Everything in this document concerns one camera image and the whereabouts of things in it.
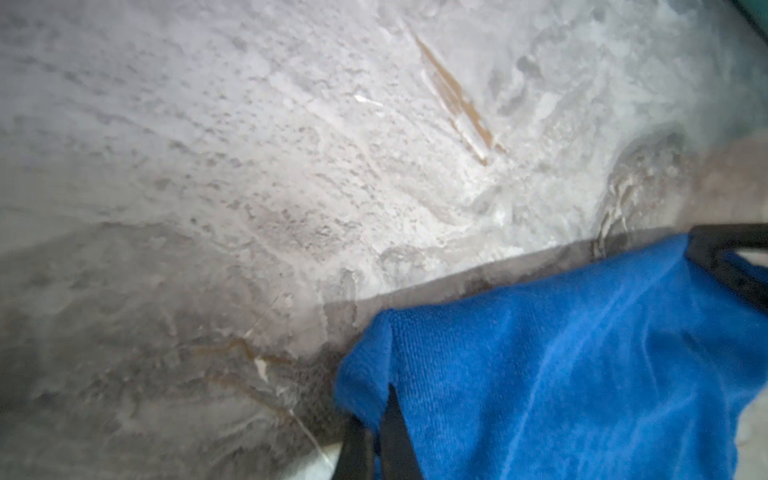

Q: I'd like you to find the teal plastic basket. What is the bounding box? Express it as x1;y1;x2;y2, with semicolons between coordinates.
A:
733;0;768;40

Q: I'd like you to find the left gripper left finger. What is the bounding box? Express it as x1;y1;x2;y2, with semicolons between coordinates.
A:
331;417;375;480

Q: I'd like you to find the blue towel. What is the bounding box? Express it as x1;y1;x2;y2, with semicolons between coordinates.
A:
335;234;767;479

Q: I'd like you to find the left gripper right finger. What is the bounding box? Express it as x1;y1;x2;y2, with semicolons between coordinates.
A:
379;385;424;480

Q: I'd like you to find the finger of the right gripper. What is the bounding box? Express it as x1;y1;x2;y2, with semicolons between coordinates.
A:
685;223;767;312

